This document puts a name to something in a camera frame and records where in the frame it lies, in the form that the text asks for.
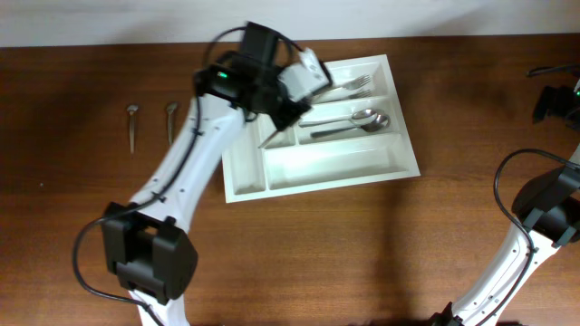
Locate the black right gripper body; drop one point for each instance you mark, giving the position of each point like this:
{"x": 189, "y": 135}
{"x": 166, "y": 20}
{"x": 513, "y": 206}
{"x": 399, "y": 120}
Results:
{"x": 563, "y": 100}

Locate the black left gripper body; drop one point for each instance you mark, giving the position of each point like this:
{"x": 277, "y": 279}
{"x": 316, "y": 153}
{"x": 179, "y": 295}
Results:
{"x": 286, "y": 110}

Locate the dark metal chopstick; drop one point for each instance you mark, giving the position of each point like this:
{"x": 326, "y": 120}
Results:
{"x": 272, "y": 140}

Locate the large steel spoon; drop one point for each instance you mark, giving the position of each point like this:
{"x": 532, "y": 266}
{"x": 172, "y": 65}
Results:
{"x": 357, "y": 118}
{"x": 381, "y": 121}

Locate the steel fork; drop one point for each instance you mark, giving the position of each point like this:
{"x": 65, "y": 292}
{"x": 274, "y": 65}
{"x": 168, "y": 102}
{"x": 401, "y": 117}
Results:
{"x": 355, "y": 96}
{"x": 355, "y": 84}

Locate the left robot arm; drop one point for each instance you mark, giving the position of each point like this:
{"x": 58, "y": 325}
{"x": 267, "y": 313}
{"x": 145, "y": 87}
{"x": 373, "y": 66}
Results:
{"x": 146, "y": 242}

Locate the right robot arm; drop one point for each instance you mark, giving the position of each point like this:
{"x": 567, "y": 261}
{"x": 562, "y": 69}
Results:
{"x": 544, "y": 217}

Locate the white plastic cutlery tray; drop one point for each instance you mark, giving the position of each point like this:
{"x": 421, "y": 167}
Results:
{"x": 301, "y": 164}

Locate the steel fork in tray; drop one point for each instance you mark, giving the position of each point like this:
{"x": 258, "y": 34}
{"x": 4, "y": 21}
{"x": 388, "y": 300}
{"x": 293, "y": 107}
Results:
{"x": 355, "y": 84}

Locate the small steel teaspoon right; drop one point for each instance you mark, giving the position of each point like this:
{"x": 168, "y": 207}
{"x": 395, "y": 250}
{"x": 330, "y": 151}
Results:
{"x": 170, "y": 109}

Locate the small steel teaspoon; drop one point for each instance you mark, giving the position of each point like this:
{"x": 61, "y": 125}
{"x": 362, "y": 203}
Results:
{"x": 170, "y": 109}
{"x": 132, "y": 110}

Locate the small steel teaspoon left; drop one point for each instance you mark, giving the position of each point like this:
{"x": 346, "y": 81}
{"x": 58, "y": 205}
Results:
{"x": 132, "y": 110}

